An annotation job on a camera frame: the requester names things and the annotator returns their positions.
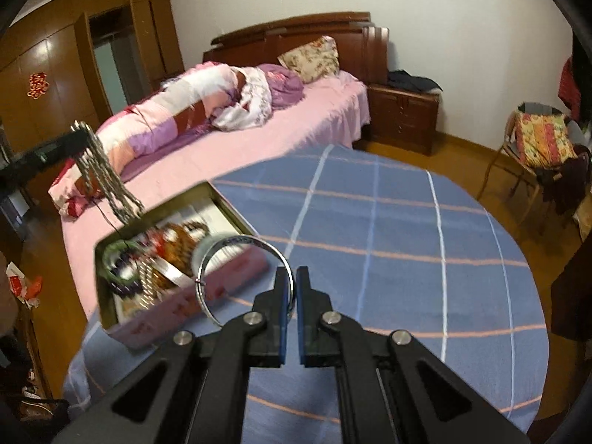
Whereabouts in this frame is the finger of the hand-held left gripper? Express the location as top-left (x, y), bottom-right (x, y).
top-left (39, 145), bottom-right (91, 186)
top-left (28, 129), bottom-right (92, 158)

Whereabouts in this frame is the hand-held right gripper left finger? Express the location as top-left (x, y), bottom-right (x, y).
top-left (51, 266), bottom-right (290, 444)

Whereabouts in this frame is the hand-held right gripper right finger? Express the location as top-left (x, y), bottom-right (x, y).
top-left (296, 266), bottom-right (530, 444)

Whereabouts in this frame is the silver link chain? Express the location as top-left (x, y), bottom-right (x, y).
top-left (70, 120), bottom-right (145, 223)

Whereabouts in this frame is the wide silver bangle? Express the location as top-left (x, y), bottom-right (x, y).
top-left (196, 235), bottom-right (297, 327)

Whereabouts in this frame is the green bead bracelet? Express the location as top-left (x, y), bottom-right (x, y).
top-left (101, 239), bottom-right (139, 284)

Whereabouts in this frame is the pink tin box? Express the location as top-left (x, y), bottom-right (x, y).
top-left (94, 181), bottom-right (270, 350)

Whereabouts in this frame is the dark blue bead bracelet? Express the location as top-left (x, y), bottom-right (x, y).
top-left (113, 250), bottom-right (145, 297)

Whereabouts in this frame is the red paper decoration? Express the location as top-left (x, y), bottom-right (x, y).
top-left (27, 71), bottom-right (51, 100)

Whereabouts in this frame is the pink patchwork quilt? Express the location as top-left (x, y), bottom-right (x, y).
top-left (48, 64), bottom-right (241, 218)

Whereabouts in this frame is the red white packet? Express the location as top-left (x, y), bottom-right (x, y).
top-left (4, 261), bottom-right (44, 308)

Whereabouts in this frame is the blue plaid tablecloth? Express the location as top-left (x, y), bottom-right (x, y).
top-left (62, 143), bottom-right (549, 444)

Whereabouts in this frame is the white printed booklet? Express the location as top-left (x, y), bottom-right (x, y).
top-left (115, 196), bottom-right (242, 324)

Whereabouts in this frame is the wooden wardrobe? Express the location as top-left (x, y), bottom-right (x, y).
top-left (0, 0), bottom-right (186, 204)

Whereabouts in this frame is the white garment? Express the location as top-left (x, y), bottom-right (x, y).
top-left (213, 67), bottom-right (273, 131)

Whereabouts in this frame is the pink bed sheet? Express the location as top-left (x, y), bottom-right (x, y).
top-left (60, 71), bottom-right (371, 320)

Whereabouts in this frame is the purple blanket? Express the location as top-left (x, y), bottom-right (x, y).
top-left (259, 64), bottom-right (306, 105)

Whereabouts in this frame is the wooden nightstand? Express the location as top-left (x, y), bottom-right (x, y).
top-left (367, 84), bottom-right (441, 155)

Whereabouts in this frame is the floral pillow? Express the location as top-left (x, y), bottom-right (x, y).
top-left (277, 36), bottom-right (340, 85)

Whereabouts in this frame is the dark clothing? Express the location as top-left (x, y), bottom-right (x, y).
top-left (386, 69), bottom-right (444, 94)

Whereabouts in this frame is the wooden bed headboard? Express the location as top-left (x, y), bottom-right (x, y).
top-left (203, 11), bottom-right (389, 86)

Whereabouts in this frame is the dark garment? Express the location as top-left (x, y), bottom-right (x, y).
top-left (536, 145), bottom-right (592, 216)

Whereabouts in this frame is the colourful patterned cushion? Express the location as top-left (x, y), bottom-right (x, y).
top-left (514, 112), bottom-right (579, 168)

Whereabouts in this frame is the red hanging garment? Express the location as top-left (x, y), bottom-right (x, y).
top-left (557, 55), bottom-right (583, 109)

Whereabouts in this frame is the brown bead necklace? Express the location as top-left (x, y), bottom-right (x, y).
top-left (157, 221), bottom-right (209, 273)

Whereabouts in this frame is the metal frame chair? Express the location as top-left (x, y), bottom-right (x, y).
top-left (478, 101), bottom-right (590, 227)

